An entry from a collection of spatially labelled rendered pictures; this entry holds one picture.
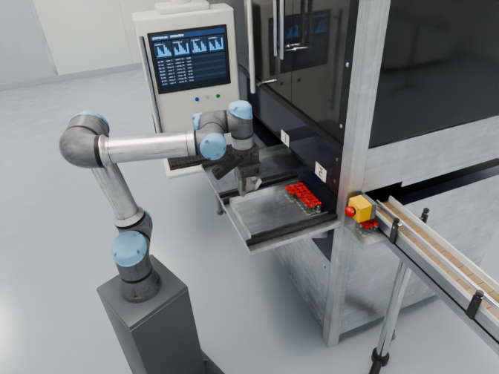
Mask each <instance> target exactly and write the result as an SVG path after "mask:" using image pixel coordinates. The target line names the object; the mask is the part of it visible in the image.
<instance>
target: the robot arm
mask: <svg viewBox="0 0 499 374"><path fill-rule="evenodd" d="M252 118H253V115H252V106H251V104H250V103H248V102H247V101H242V100H239V101H235V102H231V103H230V104H229V108H228V110H224V111H209V112H205V111H203V112H201V113H196V114H193V116H192V121H193V128H194V130H193V131H178V132H169V133H160V134H143V135H134V136H125V137H109V135H108V134H109V131H110V128H109V124H108V121H107V120H106V118H105V117H103V116H102V115H101V114H98V113H96V112H93V111H82V112H79V113H78V114H76V115H75V116H74V117H73V118H72V119H71V120H70V122H69V124H68V127H67V128H66V129H65V131H64V133H63V134H62V136H61V137H60V140H59V151H60V153H61V155H62V156H63V158H64V159H65V160H66V161H67V162H68V163H70V164H71V165H75V166H76V167H80V168H89V169H90V170H91V172H92V174H93V176H94V178H95V180H96V181H97V183H98V185H99V187H100V189H101V190H102V192H103V194H104V196H105V198H106V200H107V201H108V204H109V206H110V207H111V210H112V211H113V213H114V215H115V217H114V225H115V226H116V227H117V230H118V232H119V235H118V236H119V237H115V238H114V240H113V242H112V244H111V254H112V257H113V259H114V262H115V263H116V266H117V270H118V272H119V274H120V293H121V295H122V297H123V299H124V300H126V301H128V302H130V303H134V304H137V303H142V302H145V301H148V300H150V299H151V298H153V297H154V296H155V295H156V294H157V293H158V292H159V291H160V288H161V285H162V281H161V278H160V275H159V273H158V272H157V271H156V270H155V268H154V267H153V266H152V264H151V259H150V257H149V249H150V242H151V232H152V229H153V222H152V218H151V215H150V214H149V213H148V212H147V211H146V210H144V209H143V208H142V207H141V206H137V204H136V202H135V200H134V198H133V196H132V194H131V192H130V190H129V188H128V185H127V183H126V181H125V179H124V177H123V175H122V173H121V171H120V168H119V166H118V164H117V163H126V162H134V161H142V160H158V159H165V158H174V157H189V156H197V155H203V156H204V157H205V158H206V159H208V160H218V159H220V158H221V157H222V156H223V155H224V154H225V151H226V139H225V136H224V134H228V133H231V138H232V149H233V152H234V153H233V154H231V155H230V156H229V157H227V158H226V159H225V160H224V161H223V162H222V163H220V164H219V165H217V166H216V167H215V168H213V169H212V173H213V175H214V176H215V178H216V179H217V180H219V179H221V178H222V177H224V176H225V175H226V174H228V173H229V172H230V171H231V170H233V169H234V175H235V181H236V184H237V188H238V193H239V194H240V195H241V196H242V197H245V194H246V193H247V192H248V191H251V190H253V189H254V188H255V184H254V183H252V179H249V178H248V177H254V176H256V177H258V176H261V162H260V161H259V150H258V145H256V143H255V142H254V137H253V123H252ZM259 167H260V168H259Z"/></svg>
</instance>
